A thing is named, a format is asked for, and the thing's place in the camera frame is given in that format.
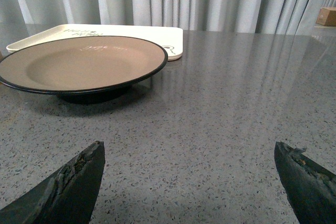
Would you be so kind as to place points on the brown cardboard box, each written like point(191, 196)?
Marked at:
point(327, 16)

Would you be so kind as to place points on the tan plate with black rim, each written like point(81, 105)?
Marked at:
point(83, 70)

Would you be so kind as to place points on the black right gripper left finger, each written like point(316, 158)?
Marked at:
point(67, 196)

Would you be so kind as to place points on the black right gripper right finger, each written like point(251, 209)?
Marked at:
point(310, 188)

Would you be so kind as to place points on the white rectangular tray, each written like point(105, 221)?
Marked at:
point(170, 38)

